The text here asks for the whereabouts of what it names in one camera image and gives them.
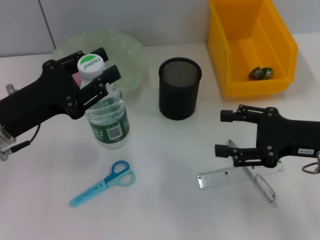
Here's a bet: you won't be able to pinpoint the green plastic wrapper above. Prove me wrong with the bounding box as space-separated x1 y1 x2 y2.
248 66 274 81

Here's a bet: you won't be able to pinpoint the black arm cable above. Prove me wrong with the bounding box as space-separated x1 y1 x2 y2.
301 162 319 174
9 123 42 153

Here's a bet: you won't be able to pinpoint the blue scissors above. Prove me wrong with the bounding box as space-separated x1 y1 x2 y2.
69 160 137 208

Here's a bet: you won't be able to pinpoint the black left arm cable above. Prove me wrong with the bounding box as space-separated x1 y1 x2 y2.
9 123 42 153

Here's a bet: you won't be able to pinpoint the black mesh pen cup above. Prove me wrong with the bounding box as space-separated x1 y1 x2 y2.
157 57 202 121

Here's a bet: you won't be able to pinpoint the clear plastic ruler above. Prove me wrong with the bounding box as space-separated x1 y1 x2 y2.
196 159 287 190

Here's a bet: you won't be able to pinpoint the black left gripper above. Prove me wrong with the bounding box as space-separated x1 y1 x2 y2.
0 47 123 138

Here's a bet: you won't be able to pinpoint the green glass fruit plate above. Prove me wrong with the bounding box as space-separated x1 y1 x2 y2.
52 28 151 93

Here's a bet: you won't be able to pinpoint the silver ballpoint pen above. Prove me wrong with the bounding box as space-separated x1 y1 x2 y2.
227 139 279 207

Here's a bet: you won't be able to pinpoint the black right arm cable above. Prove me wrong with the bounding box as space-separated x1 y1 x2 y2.
301 162 319 174

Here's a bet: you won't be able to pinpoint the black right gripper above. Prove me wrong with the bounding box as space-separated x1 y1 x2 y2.
214 104 320 168

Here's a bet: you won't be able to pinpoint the yellow plastic bin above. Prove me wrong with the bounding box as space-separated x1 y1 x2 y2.
207 0 299 98

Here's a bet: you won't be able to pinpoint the clear green-label water bottle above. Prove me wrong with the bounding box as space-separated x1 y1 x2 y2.
76 53 131 150

